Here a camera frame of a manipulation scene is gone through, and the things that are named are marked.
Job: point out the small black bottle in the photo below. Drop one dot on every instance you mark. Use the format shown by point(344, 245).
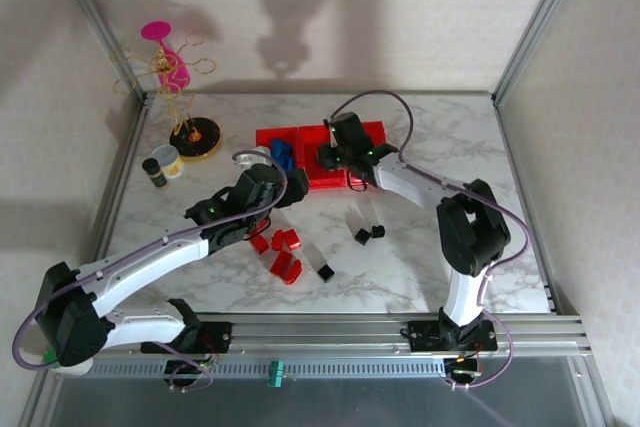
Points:
point(152, 169)

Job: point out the black lego brick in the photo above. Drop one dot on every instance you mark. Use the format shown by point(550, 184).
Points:
point(378, 231)
point(361, 237)
point(326, 273)

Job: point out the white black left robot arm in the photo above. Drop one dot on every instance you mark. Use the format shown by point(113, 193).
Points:
point(150, 257)

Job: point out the white jar with yellow label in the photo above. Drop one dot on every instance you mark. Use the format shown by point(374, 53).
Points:
point(167, 162)

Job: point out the small green clip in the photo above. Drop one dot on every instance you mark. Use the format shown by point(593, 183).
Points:
point(50, 359)

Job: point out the pink plastic wine glass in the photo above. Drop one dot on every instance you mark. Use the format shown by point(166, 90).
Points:
point(177, 74)

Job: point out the wide aluminium base rail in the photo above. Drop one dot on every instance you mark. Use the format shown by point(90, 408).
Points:
point(325, 337)

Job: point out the red lego brick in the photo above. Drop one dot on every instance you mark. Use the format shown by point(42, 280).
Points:
point(260, 246)
point(278, 240)
point(295, 273)
point(292, 239)
point(280, 266)

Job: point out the aluminium side rail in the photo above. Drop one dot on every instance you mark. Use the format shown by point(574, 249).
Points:
point(117, 187)
point(515, 172)

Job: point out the aluminium table edge rail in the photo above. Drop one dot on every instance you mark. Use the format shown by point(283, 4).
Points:
point(250, 93)

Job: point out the aluminium frame post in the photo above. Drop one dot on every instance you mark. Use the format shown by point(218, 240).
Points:
point(540, 22)
point(100, 22)

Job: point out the blue lego brick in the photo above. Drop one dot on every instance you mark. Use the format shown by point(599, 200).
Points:
point(279, 148)
point(286, 164)
point(290, 153)

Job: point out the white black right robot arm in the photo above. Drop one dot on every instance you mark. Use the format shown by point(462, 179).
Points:
point(415, 182)

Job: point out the green connector block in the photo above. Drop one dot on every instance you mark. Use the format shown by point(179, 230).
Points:
point(276, 374)

